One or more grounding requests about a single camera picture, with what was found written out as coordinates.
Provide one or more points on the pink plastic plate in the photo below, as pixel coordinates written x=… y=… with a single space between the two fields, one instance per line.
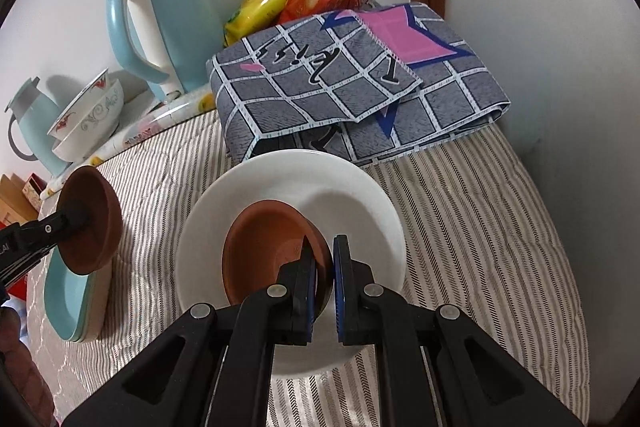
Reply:
x=105 y=274

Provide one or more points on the person's left hand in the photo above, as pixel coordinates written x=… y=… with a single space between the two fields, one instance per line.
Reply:
x=22 y=370

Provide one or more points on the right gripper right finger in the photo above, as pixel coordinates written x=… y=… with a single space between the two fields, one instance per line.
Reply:
x=435 y=367

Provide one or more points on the brown cardboard box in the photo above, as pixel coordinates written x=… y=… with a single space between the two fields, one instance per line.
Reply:
x=14 y=207

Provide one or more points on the light blue thermos jug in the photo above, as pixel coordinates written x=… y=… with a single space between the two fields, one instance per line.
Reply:
x=34 y=113

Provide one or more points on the blue plastic plate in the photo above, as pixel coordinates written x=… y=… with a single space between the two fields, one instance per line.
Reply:
x=63 y=290

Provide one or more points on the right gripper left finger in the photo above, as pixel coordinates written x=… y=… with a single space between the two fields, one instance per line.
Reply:
x=211 y=367

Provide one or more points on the grey checked folded cloth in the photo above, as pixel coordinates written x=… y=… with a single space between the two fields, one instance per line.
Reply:
x=366 y=86

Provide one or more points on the light blue electric kettle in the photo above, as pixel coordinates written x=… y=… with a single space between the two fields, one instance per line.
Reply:
x=166 y=43

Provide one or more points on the floral white bowl upper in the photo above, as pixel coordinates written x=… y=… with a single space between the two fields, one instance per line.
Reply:
x=80 y=106

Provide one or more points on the white patterned bowl lower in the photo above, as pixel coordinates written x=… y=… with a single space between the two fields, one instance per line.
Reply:
x=94 y=128

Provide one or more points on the red box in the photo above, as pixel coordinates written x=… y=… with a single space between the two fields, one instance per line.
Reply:
x=19 y=289

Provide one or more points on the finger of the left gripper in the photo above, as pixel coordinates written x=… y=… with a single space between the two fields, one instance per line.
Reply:
x=68 y=221

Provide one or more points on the green plastic plate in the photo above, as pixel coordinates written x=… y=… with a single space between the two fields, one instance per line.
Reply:
x=90 y=318

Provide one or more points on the rolled fruit-print sheet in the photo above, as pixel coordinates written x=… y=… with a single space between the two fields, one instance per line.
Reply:
x=188 y=106

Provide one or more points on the patterned brown book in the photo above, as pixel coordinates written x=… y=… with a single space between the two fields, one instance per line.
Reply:
x=32 y=189

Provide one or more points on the brown clay bowl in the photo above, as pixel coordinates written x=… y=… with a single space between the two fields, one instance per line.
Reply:
x=265 y=236
x=92 y=206

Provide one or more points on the striped quilted table cover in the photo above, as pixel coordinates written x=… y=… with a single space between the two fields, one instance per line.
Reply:
x=478 y=236

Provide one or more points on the large white bowl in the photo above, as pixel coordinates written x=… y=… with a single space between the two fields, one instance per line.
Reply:
x=334 y=195

